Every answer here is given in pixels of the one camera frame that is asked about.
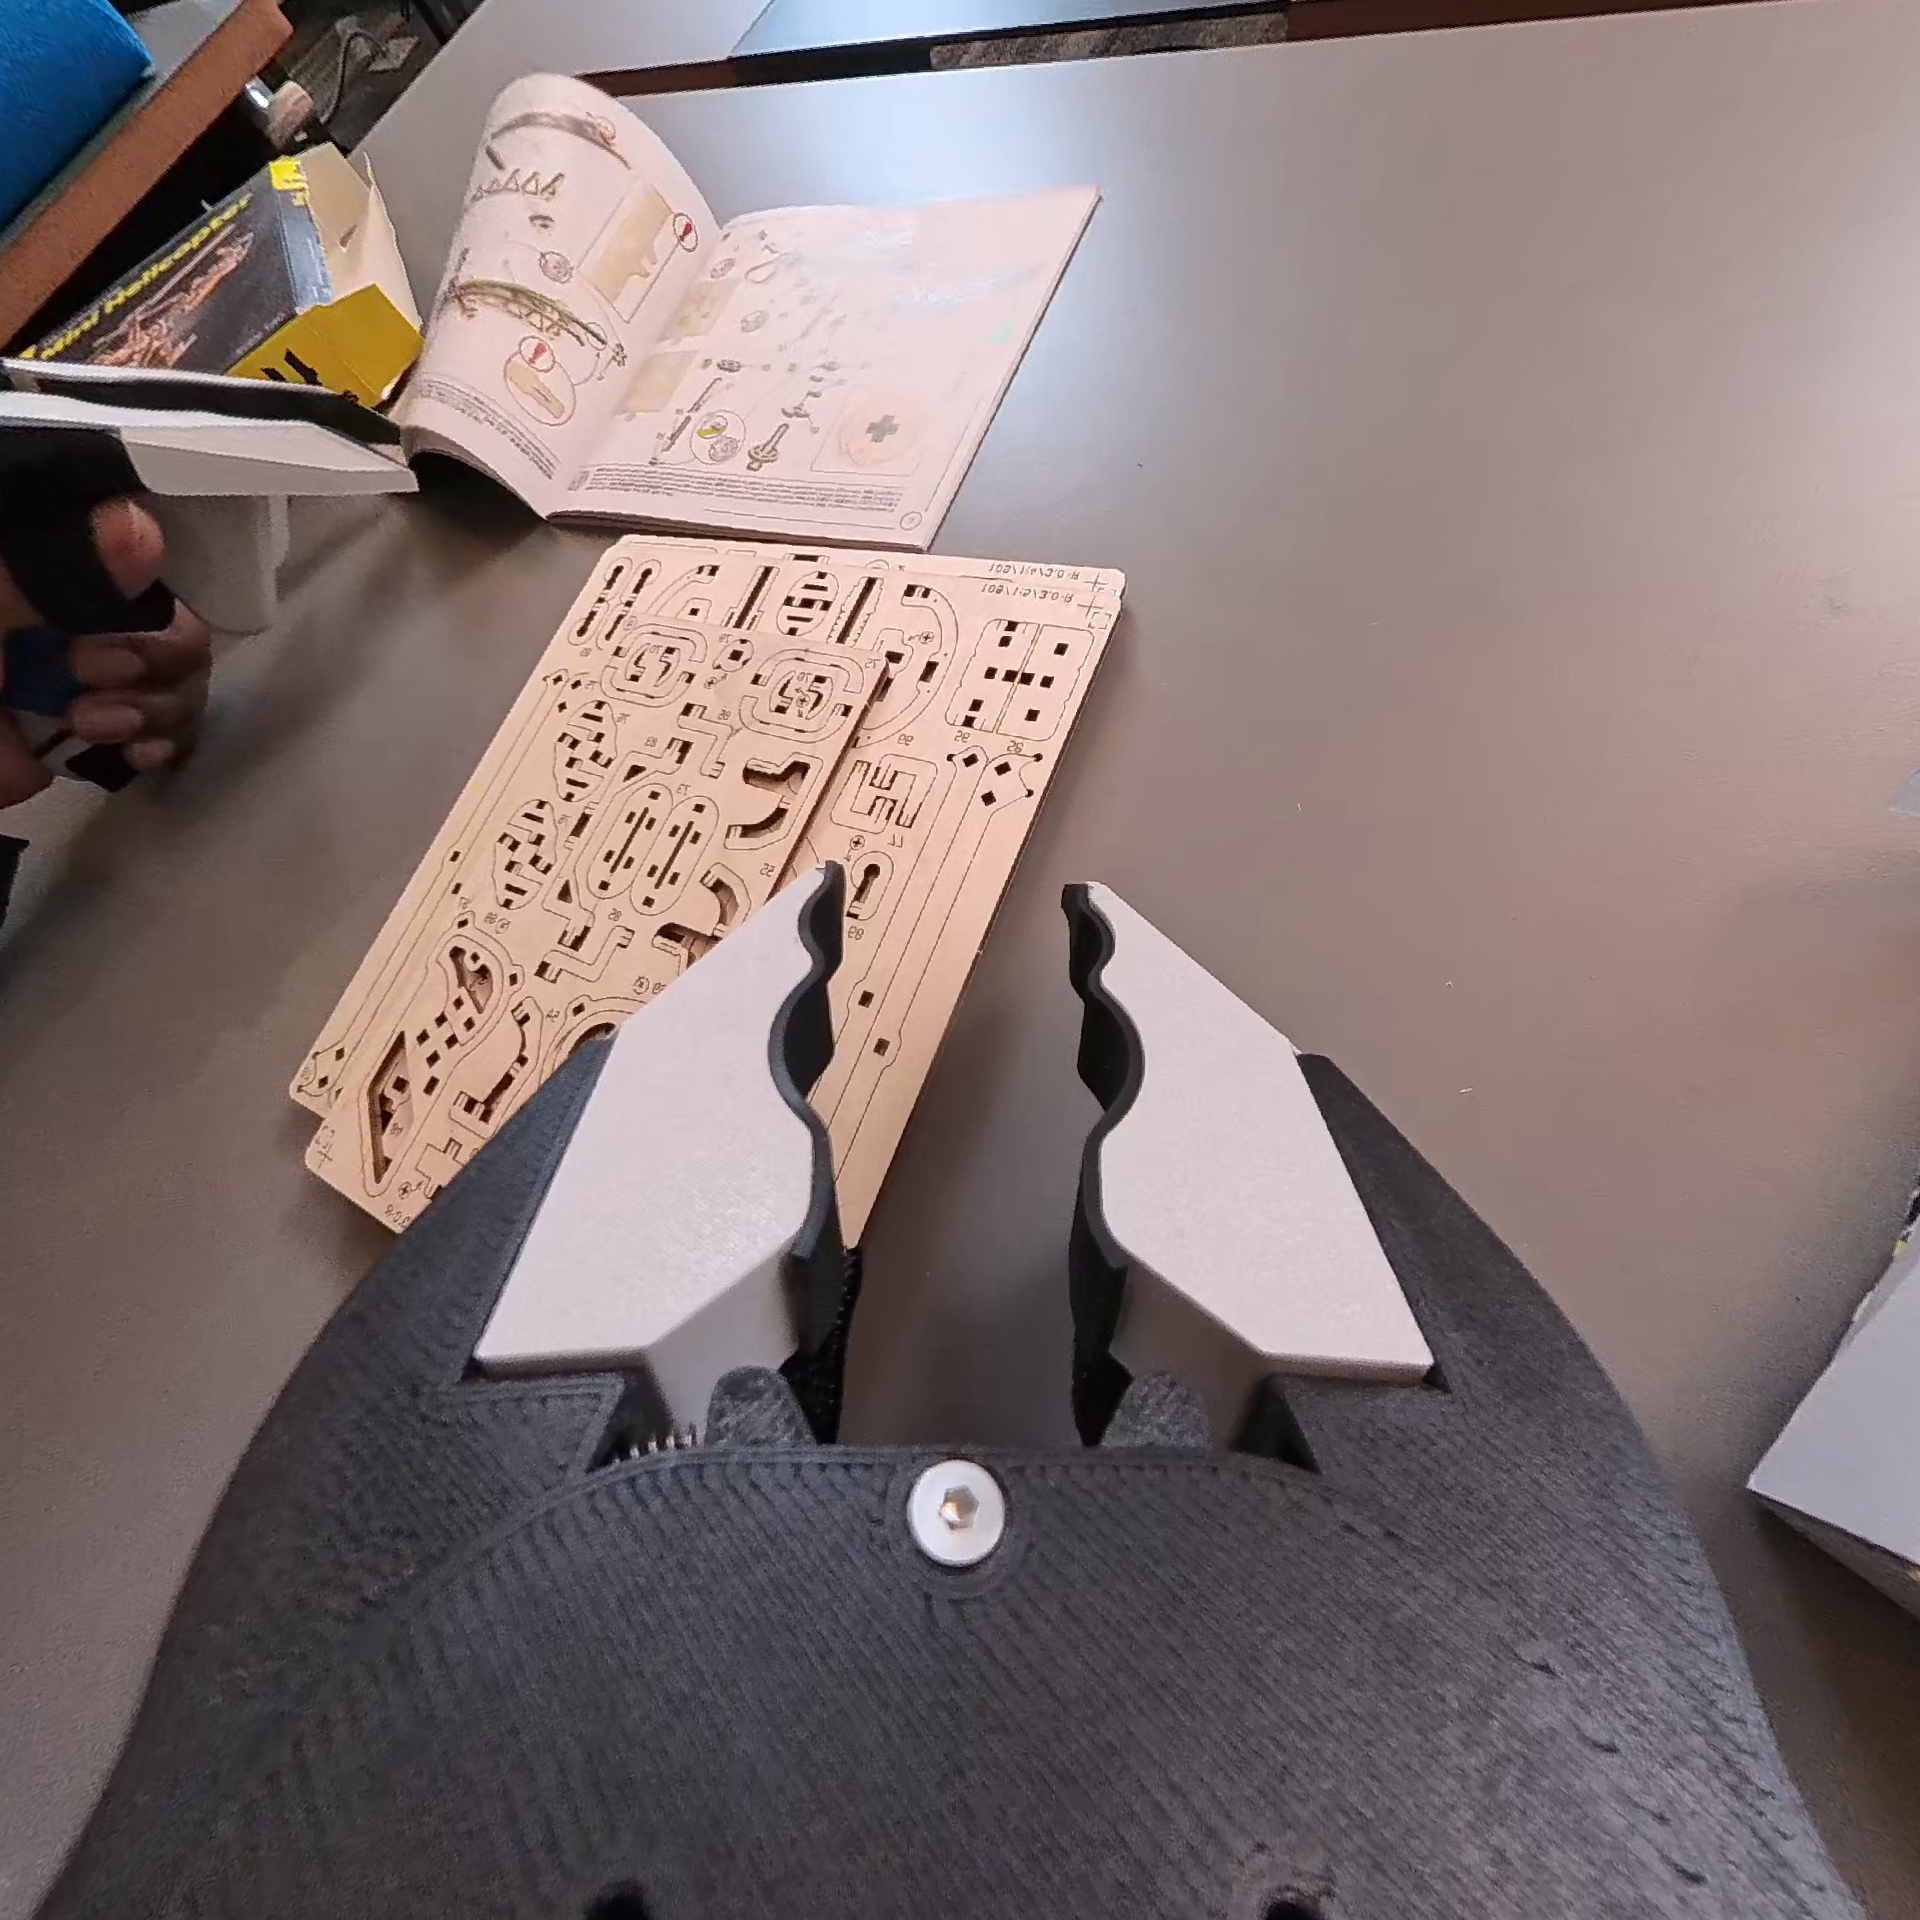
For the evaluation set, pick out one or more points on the grey cardboard box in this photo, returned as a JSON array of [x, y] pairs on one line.
[[1855, 1425]]

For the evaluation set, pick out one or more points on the grey desk with black panel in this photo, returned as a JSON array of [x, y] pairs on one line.
[[600, 38]]

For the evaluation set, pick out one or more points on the person's left hand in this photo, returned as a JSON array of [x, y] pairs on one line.
[[151, 685]]

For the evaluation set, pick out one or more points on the blue chair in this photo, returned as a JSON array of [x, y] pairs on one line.
[[62, 92]]

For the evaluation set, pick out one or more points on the large wooden puzzle sheet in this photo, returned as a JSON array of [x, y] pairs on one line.
[[990, 702]]

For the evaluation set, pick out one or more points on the brown wooden board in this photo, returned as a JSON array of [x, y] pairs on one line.
[[186, 136]]

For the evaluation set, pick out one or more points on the instruction booklet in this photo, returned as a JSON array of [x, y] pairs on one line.
[[842, 345]]

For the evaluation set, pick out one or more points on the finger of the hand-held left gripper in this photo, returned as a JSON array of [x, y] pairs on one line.
[[242, 464], [62, 408]]

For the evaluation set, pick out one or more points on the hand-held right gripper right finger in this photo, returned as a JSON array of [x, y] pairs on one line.
[[1246, 1197]]

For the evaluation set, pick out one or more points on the small wooden puzzle sheet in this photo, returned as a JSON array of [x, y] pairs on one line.
[[629, 811]]

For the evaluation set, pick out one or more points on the black and yellow puzzle box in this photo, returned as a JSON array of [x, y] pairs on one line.
[[193, 282]]

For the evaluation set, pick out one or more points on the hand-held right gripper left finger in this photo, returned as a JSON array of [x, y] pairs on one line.
[[660, 1184]]

